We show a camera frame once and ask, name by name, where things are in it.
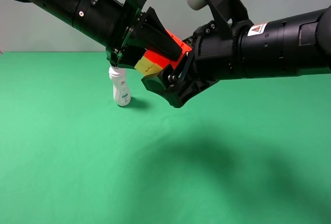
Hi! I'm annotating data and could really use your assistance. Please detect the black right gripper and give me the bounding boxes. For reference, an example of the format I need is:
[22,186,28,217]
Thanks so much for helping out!
[141,20,246,108]

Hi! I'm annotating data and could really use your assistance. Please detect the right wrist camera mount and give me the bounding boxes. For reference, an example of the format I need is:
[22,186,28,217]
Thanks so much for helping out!
[187,0,249,39]

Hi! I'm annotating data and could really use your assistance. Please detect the colourful rubik's cube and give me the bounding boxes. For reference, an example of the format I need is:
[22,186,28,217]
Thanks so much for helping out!
[134,30,192,76]

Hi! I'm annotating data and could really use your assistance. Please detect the white plastic bottle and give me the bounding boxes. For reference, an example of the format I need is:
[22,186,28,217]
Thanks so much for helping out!
[109,66,131,107]

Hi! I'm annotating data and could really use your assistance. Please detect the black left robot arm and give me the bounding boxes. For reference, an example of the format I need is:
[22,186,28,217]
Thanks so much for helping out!
[15,0,182,68]

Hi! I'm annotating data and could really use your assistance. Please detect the green table cloth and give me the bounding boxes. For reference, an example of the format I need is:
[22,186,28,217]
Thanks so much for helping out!
[1,53,330,223]

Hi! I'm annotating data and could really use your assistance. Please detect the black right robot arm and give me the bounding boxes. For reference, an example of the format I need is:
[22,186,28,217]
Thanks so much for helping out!
[142,8,330,108]

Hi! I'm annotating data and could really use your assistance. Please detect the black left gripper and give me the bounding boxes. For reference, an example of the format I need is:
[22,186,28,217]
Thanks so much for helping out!
[106,0,182,69]

